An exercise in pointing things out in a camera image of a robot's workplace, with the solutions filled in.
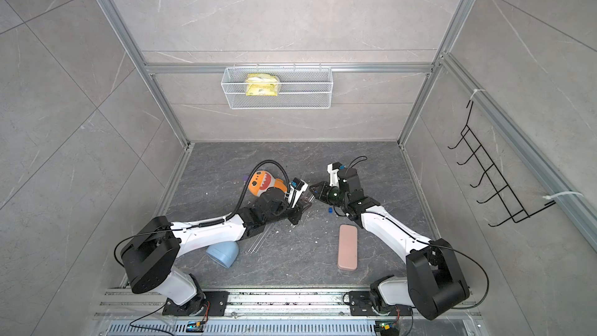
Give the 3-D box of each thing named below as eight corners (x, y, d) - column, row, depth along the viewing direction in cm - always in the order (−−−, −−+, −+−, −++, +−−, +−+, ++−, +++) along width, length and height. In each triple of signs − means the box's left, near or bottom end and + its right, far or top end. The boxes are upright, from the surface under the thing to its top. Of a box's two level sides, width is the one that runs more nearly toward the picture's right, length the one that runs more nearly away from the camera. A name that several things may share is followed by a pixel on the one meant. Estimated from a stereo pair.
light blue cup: (212, 268, 82) (203, 261, 75) (216, 250, 86) (208, 241, 80) (236, 268, 82) (230, 261, 75) (240, 250, 86) (234, 241, 79)
